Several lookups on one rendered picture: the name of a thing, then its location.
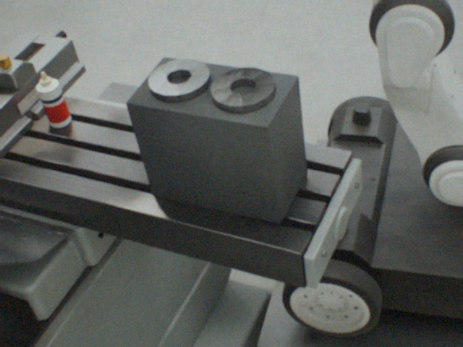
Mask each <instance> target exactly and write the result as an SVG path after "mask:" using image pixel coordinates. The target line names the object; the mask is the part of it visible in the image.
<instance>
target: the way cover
mask: <svg viewBox="0 0 463 347"><path fill-rule="evenodd" d="M3 216H4V217H3ZM2 218H3V219H2ZM10 218H11V220H10ZM16 220H17V221H16ZM15 221H16V222H15ZM18 221H19V222H18ZM46 226H47V227H46ZM0 227H1V228H0V235H1V236H0V247H1V248H0V265H11V264H20V263H29V262H36V261H38V260H40V259H41V258H43V257H44V256H45V254H48V253H49V252H50V251H51V250H52V249H53V248H54V247H56V246H57V245H58V244H60V243H61V242H62V241H63V240H64V239H66V238H67V237H68V236H69V235H70V234H72V233H73V232H75V231H74V229H70V228H65V227H62V226H57V225H54V224H50V223H45V222H43V221H39V220H35V219H31V218H26V216H23V215H18V214H15V213H12V214H11V213H10V212H7V211H4V210H0ZM25 228H26V229H25ZM6 230H7V231H6ZM16 231H18V232H16ZM2 232H3V233H2ZM11 232H12V233H11ZM38 232H39V233H38ZM50 232H51V233H50ZM8 233H9V234H8ZM25 233H26V234H25ZM35 233H36V234H35ZM49 233H50V234H49ZM60 233H61V235H60ZM44 235H45V236H44ZM22 238H23V239H22ZM26 238H27V239H26ZM10 239H11V240H10ZM50 239H51V240H50ZM49 240H50V241H49ZM38 241H39V243H40V244H38ZM18 242H19V243H18ZM37 245H38V247H37ZM18 248H19V249H18ZM28 248H29V249H28ZM11 249H12V250H11ZM25 249H26V250H25ZM8 252H10V253H8ZM1 254H3V255H1ZM4 254H7V255H4ZM21 256H23V257H21ZM5 257H6V259H5V260H4V258H5ZM8 258H9V259H8ZM11 258H12V259H11Z"/></svg>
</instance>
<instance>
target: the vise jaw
mask: <svg viewBox="0 0 463 347"><path fill-rule="evenodd" d="M11 61H12V65H11V66H10V68H6V69H1V68H0V83H1V86H0V87H7V88H11V89H12V90H17V88H19V89H20V88H22V87H23V86H24V85H25V84H26V83H27V82H28V81H29V80H30V79H31V78H32V77H33V75H35V74H36V73H37V72H36V69H35V66H33V63H32V62H29V61H20V60H16V59H11Z"/></svg>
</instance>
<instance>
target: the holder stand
mask: <svg viewBox="0 0 463 347"><path fill-rule="evenodd" d="M127 110H128V112H129V117H130V121H131V123H132V128H133V131H134V134H135V136H136V139H137V143H138V147H139V149H140V154H141V157H142V160H143V165H144V168H145V172H146V175H147V178H148V181H149V184H150V188H151V191H152V194H153V196H156V197H162V198H166V199H170V200H176V201H180V202H186V203H190V204H191V205H197V206H201V207H206V208H210V209H214V210H220V211H224V212H228V213H234V214H238V215H244V216H248V218H255V219H258V220H265V221H269V222H272V223H281V222H282V220H283V219H284V216H285V214H286V212H287V210H288V208H289V207H290V205H291V203H292V200H293V199H294V197H295V195H296V193H297V190H298V189H299V187H300V184H301V183H302V182H303V180H304V177H305V175H306V173H307V160H306V151H305V135H304V126H303V118H302V110H301V102H300V85H299V77H298V76H295V74H284V73H278V72H268V71H266V70H263V69H258V68H247V67H243V68H240V67H230V66H223V65H217V64H207V62H202V61H198V60H195V59H175V58H169V57H164V58H162V60H161V61H159V63H158V65H157V66H156V67H155V68H154V70H153V71H152V72H151V73H150V74H149V75H148V77H147V78H146V79H145V80H144V81H143V83H142V84H141V85H140V86H139V88H138V89H137V91H136V92H135V93H133V94H132V96H131V97H130V98H129V100H128V101H127Z"/></svg>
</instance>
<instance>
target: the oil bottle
mask: <svg viewBox="0 0 463 347"><path fill-rule="evenodd" d="M36 88H37V91H38V94H39V97H40V100H41V103H42V105H43V109H44V111H45V113H46V115H47V117H48V120H49V122H50V125H51V126H53V127H54V128H62V127H64V126H66V125H68V123H69V122H70V121H71V120H72V117H71V116H70V113H69V109H68V108H67V104H66V101H65V99H64V95H63V92H62V90H61V86H60V84H59V82H58V81H57V80H55V79H51V78H50V77H47V74H45V73H44V72H41V80H40V83H38V85H37V87H36Z"/></svg>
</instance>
